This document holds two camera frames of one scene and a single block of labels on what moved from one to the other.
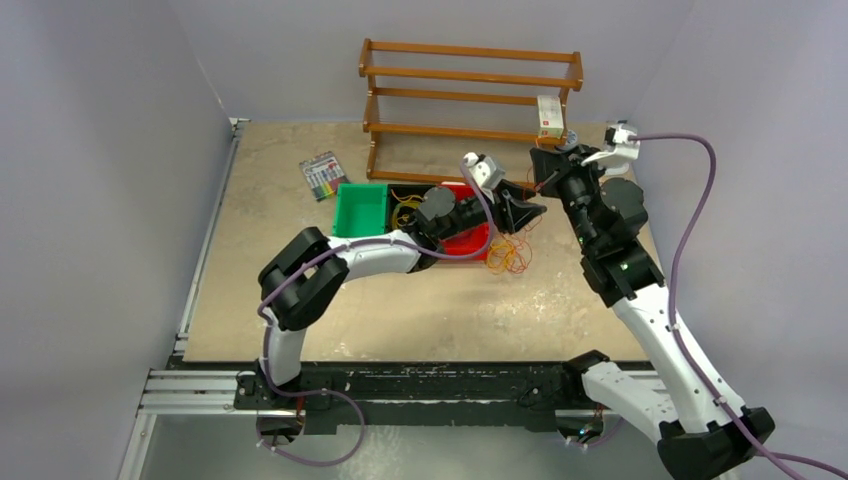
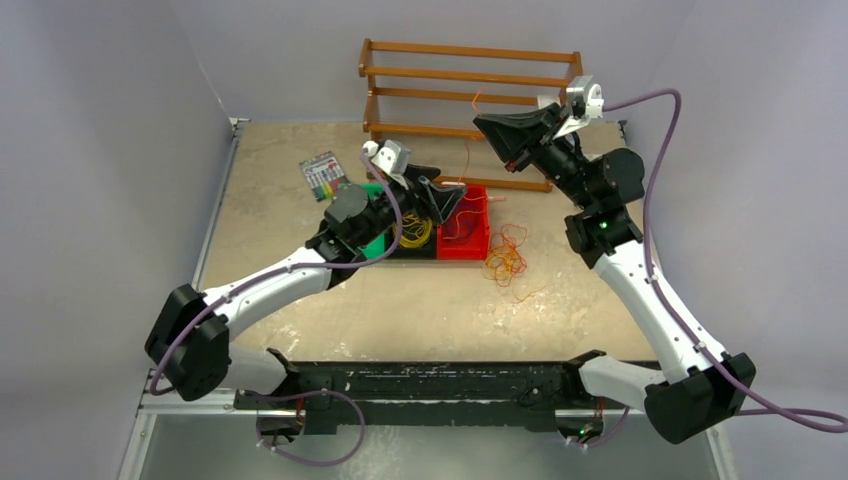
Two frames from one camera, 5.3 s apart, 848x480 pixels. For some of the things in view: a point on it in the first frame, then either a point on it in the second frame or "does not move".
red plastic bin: [469, 242] does not move
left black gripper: [510, 214] to [435, 200]
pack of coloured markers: [323, 173] does not move
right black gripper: [546, 164] to [517, 138]
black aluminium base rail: [321, 396] does not move
